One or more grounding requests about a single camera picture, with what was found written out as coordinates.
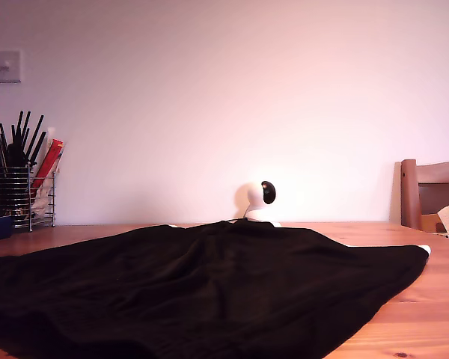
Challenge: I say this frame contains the chrome wire utensil caddy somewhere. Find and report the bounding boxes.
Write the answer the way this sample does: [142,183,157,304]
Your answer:
[0,166,57,232]

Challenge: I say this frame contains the white wall light switch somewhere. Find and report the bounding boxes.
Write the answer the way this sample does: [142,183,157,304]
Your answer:
[0,50,23,84]

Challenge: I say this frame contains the white plastic wrapper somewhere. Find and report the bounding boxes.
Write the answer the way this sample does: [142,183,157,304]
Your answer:
[31,179,56,220]

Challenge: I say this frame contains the small cardboard box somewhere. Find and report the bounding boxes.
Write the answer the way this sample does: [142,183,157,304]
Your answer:
[420,212,448,233]

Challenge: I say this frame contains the brown wooden chair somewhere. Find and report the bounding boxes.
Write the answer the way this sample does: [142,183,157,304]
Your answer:
[400,159,449,231]

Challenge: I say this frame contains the black shorts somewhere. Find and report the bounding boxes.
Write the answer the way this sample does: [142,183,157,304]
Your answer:
[0,219,432,359]

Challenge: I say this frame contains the white dome security camera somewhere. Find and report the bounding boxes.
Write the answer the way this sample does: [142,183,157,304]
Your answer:
[242,179,282,227]

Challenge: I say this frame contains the red paper packet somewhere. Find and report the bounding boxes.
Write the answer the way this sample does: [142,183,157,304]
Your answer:
[29,138,66,190]

